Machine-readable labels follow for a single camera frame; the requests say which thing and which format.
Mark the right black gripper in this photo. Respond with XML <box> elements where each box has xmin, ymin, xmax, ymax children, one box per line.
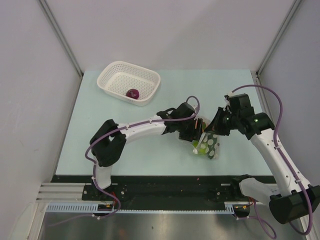
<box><xmin>204</xmin><ymin>106</ymin><xmax>240</xmax><ymax>136</ymax></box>

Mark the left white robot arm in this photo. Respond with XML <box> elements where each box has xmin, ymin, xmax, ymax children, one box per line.
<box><xmin>85</xmin><ymin>102</ymin><xmax>200</xmax><ymax>200</ymax></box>

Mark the green fake fruit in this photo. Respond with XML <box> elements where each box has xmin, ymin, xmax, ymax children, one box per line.
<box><xmin>192</xmin><ymin>141</ymin><xmax>209</xmax><ymax>156</ymax></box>

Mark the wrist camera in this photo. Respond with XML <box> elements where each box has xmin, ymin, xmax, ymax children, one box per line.
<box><xmin>171</xmin><ymin>102</ymin><xmax>199</xmax><ymax>121</ymax></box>
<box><xmin>224</xmin><ymin>93</ymin><xmax>255</xmax><ymax>118</ymax></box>

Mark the white perforated plastic basket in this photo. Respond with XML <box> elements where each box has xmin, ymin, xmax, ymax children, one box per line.
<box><xmin>96</xmin><ymin>61</ymin><xmax>161</xmax><ymax>107</ymax></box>

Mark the left aluminium frame post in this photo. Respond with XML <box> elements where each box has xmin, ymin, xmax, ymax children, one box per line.
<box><xmin>36</xmin><ymin>0</ymin><xmax>84</xmax><ymax>79</ymax></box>

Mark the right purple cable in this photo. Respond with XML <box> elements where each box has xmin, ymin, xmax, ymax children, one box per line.
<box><xmin>226</xmin><ymin>84</ymin><xmax>315</xmax><ymax>238</ymax></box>

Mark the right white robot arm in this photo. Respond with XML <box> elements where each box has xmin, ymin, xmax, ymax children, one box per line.
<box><xmin>205</xmin><ymin>107</ymin><xmax>320</xmax><ymax>224</ymax></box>

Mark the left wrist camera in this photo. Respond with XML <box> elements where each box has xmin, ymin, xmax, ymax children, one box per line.
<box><xmin>171</xmin><ymin>102</ymin><xmax>199</xmax><ymax>121</ymax></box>

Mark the purple fake fruit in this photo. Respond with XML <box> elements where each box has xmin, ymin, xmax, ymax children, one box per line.
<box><xmin>125</xmin><ymin>88</ymin><xmax>140</xmax><ymax>100</ymax></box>

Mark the polka dot zip bag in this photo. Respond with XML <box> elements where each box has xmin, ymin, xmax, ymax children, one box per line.
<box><xmin>178</xmin><ymin>116</ymin><xmax>220</xmax><ymax>160</ymax></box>

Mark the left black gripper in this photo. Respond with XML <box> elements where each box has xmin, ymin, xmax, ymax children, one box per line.
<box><xmin>176</xmin><ymin>117</ymin><xmax>204</xmax><ymax>144</ymax></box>

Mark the aluminium frame post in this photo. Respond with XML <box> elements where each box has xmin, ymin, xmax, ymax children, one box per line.
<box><xmin>36</xmin><ymin>0</ymin><xmax>84</xmax><ymax>79</ymax></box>
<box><xmin>255</xmin><ymin>0</ymin><xmax>304</xmax><ymax>78</ymax></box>

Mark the right aluminium frame post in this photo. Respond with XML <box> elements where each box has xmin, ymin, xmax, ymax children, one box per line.
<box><xmin>255</xmin><ymin>0</ymin><xmax>304</xmax><ymax>78</ymax></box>

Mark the white slotted cable duct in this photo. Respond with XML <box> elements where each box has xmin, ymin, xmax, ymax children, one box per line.
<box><xmin>46</xmin><ymin>202</ymin><xmax>237</xmax><ymax>215</ymax></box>

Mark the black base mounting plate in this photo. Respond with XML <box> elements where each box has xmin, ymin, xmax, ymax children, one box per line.
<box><xmin>51</xmin><ymin>175</ymin><xmax>252</xmax><ymax>211</ymax></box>

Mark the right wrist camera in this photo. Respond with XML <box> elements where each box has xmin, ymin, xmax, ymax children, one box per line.
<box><xmin>224</xmin><ymin>93</ymin><xmax>255</xmax><ymax>118</ymax></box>

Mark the aluminium rail bottom left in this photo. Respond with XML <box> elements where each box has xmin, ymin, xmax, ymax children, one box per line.
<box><xmin>36</xmin><ymin>182</ymin><xmax>86</xmax><ymax>203</ymax></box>

